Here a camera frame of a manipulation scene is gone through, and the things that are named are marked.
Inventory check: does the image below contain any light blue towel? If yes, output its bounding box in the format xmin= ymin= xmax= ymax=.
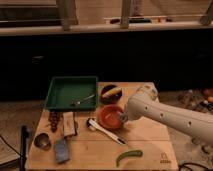
xmin=117 ymin=112 xmax=128 ymax=123

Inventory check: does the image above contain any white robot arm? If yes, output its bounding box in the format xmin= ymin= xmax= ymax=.
xmin=124 ymin=83 xmax=213 ymax=145

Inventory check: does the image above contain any dark brown bowl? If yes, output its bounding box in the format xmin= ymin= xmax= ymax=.
xmin=100 ymin=84 xmax=122 ymax=104

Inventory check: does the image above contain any red bowl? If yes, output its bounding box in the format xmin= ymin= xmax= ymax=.
xmin=97 ymin=104 xmax=123 ymax=129

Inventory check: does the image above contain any yellow corn cob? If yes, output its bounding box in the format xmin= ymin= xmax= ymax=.
xmin=102 ymin=87 xmax=121 ymax=98

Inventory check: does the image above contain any green plastic tray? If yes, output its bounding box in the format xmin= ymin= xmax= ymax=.
xmin=44 ymin=76 xmax=98 ymax=111

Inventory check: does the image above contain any metal fork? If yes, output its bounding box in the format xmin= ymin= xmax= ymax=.
xmin=72 ymin=94 xmax=95 ymax=106

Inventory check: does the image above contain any white cardboard box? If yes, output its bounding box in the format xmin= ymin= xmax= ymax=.
xmin=63 ymin=112 xmax=76 ymax=137

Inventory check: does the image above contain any dark red grape bunch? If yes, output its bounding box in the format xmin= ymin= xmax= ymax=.
xmin=48 ymin=112 xmax=61 ymax=132

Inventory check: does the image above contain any green chili pepper toy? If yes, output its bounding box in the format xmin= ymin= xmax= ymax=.
xmin=116 ymin=150 xmax=143 ymax=167

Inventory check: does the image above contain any blue sponge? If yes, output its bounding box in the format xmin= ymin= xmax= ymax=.
xmin=54 ymin=139 xmax=70 ymax=163

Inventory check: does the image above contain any small metal cup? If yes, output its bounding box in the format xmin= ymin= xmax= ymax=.
xmin=34 ymin=133 xmax=51 ymax=150

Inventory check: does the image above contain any black pole stand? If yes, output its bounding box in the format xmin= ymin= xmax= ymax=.
xmin=19 ymin=125 xmax=29 ymax=171

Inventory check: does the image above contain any white handled spoon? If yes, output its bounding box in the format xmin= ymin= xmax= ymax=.
xmin=86 ymin=118 xmax=125 ymax=145

